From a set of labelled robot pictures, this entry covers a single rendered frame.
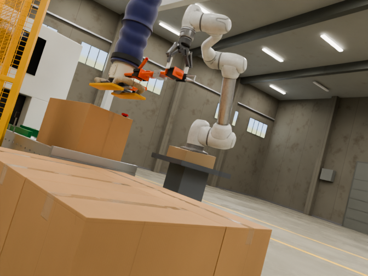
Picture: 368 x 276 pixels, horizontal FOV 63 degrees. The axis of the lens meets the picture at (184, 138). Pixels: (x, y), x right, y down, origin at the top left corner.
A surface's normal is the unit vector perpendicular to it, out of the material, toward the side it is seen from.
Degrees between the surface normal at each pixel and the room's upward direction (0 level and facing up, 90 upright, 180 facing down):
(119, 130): 90
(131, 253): 90
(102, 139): 90
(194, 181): 90
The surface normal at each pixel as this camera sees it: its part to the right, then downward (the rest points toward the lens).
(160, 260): 0.72, 0.14
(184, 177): 0.53, 0.07
